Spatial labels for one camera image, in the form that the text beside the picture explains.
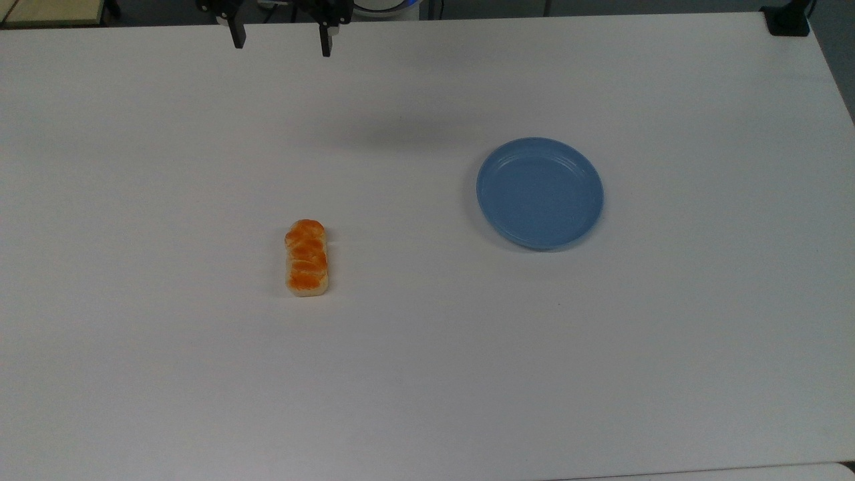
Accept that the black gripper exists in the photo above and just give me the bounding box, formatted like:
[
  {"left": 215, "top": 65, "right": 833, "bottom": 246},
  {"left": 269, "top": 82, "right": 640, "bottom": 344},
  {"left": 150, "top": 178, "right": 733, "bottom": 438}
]
[{"left": 196, "top": 0, "right": 353, "bottom": 58}]

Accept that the blue round plate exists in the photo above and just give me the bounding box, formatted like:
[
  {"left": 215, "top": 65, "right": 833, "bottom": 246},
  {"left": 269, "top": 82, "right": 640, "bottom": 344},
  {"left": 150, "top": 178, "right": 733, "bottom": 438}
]
[{"left": 476, "top": 136, "right": 605, "bottom": 252}]

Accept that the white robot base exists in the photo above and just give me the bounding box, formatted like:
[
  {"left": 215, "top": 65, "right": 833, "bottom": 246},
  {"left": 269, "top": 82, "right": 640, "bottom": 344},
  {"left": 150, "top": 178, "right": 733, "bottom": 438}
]
[{"left": 352, "top": 0, "right": 423, "bottom": 17}]

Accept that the black table clamp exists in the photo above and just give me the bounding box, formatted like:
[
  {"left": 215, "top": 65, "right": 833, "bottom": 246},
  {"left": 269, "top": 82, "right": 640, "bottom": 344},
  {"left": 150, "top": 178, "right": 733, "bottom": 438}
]
[{"left": 760, "top": 0, "right": 817, "bottom": 37}]

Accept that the wooden side table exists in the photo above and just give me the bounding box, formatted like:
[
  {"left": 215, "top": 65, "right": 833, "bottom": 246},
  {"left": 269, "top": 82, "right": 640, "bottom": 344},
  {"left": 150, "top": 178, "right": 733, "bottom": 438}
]
[{"left": 0, "top": 0, "right": 106, "bottom": 28}]

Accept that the orange glazed bread loaf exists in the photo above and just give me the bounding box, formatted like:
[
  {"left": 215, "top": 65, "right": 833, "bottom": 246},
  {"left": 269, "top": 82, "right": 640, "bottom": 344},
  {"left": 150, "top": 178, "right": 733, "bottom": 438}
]
[{"left": 284, "top": 218, "right": 332, "bottom": 298}]

